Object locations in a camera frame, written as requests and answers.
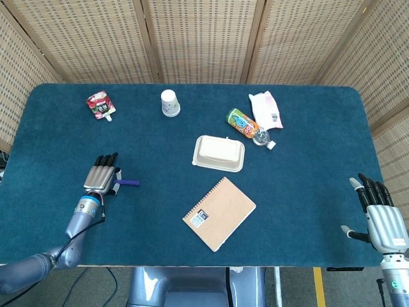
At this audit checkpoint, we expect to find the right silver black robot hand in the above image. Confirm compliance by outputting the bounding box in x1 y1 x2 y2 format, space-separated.
340 173 409 255

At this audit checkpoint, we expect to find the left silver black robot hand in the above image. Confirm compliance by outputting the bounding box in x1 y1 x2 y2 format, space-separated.
82 152 123 196

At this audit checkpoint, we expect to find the dark blue table mat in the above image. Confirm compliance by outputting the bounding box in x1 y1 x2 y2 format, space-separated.
0 83 392 268

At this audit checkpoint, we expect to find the woven bamboo screen panel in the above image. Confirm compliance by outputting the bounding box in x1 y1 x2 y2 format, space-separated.
142 0 266 84
245 0 376 86
0 6 63 153
372 111 409 231
6 0 160 84
319 0 409 130

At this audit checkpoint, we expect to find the red spouted snack pouch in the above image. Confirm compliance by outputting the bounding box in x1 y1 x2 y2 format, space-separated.
85 90 118 123

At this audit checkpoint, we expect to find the yellow floor tape strip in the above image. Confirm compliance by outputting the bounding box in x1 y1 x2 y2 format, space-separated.
313 267 327 307

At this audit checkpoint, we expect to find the white paper cup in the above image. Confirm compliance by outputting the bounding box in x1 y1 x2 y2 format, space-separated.
160 89 181 118

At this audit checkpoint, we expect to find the beige takeaway food box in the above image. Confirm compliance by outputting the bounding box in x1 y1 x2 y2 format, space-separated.
191 134 246 173

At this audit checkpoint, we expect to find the kraft spiral notebook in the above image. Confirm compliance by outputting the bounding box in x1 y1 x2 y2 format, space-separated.
181 176 257 253

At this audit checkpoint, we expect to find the grey robot torso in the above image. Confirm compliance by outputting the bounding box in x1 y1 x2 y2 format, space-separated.
126 266 268 307

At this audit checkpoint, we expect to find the plastic bottle with orange label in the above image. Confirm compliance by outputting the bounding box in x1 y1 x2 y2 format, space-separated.
226 107 277 150

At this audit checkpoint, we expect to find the pink white wet wipes pack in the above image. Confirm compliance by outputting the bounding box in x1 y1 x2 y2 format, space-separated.
248 90 284 130

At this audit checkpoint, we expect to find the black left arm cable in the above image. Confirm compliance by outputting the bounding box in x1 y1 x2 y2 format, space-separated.
0 194 107 307

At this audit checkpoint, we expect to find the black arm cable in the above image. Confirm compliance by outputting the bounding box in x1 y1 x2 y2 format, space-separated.
0 194 107 307
376 278 386 307

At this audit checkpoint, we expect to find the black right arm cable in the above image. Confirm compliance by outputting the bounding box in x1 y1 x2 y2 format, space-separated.
376 278 386 307

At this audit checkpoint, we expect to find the black floor cable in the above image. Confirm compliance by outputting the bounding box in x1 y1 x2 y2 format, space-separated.
60 267 91 307
105 267 119 307

